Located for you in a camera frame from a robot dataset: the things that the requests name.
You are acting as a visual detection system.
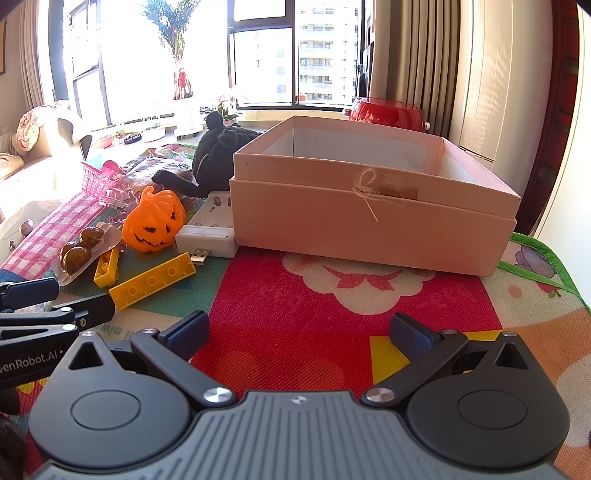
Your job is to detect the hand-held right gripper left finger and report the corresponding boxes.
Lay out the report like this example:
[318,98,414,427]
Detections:
[65,310,236,411]

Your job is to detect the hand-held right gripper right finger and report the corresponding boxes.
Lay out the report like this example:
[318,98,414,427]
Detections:
[361,311,532,411]

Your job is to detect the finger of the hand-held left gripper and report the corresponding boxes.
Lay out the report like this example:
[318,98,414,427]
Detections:
[0,277,61,311]
[0,293,116,344]

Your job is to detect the small yellow building brick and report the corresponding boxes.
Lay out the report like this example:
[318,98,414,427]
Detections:
[93,247,122,289]

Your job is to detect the brown chestnuts plastic pack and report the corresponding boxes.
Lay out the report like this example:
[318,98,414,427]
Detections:
[51,220,123,287]

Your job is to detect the long yellow building brick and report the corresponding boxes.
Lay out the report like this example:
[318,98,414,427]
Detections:
[109,253,197,310]

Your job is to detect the white battery charger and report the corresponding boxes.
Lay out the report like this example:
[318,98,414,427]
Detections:
[174,191,241,267]

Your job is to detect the orange pumpkin toy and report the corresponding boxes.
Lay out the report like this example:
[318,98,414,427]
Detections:
[122,185,188,254]

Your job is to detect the pink cardboard box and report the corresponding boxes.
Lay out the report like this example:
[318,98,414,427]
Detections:
[229,115,522,277]

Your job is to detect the pink plastic basket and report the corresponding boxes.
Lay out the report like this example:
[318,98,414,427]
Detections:
[82,160,125,204]

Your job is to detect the black plush toy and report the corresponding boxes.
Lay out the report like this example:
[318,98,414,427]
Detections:
[152,111,271,200]

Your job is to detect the person's left hand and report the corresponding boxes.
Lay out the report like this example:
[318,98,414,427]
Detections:
[0,388,27,472]

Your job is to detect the clear pink plastic toy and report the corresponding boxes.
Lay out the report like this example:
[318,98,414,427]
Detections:
[99,185,140,217]

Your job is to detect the beige sofa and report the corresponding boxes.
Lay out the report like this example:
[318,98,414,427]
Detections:
[0,104,93,222]

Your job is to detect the beige cushion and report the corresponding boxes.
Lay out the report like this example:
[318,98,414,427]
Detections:
[0,152,25,182]

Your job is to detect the clear bread bag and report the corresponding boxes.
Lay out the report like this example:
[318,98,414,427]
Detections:
[124,158,195,197]

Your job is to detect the floral cushion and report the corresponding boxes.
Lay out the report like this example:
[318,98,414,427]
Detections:
[16,102,70,153]

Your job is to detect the white plant stand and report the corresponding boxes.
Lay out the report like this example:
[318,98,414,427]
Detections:
[174,97,205,140]

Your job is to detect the red glass bowl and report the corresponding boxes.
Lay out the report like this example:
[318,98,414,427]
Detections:
[348,98,431,134]

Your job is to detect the potted orchid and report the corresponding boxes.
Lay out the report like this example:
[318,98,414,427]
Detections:
[213,93,239,124]

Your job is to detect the beige striped curtain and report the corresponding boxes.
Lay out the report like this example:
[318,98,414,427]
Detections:
[17,0,60,112]
[373,0,463,139]

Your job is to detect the tall green plant vase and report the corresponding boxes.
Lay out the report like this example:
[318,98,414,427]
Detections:
[142,0,205,100]

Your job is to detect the dark device by window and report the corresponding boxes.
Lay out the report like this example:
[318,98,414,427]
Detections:
[357,44,376,100]

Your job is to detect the white standing air conditioner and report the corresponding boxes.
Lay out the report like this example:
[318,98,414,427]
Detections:
[449,0,579,163]

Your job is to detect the black framed window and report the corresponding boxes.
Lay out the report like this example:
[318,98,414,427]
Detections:
[51,0,376,131]

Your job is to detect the dark red door frame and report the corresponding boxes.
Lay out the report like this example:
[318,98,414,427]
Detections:
[524,0,581,237]

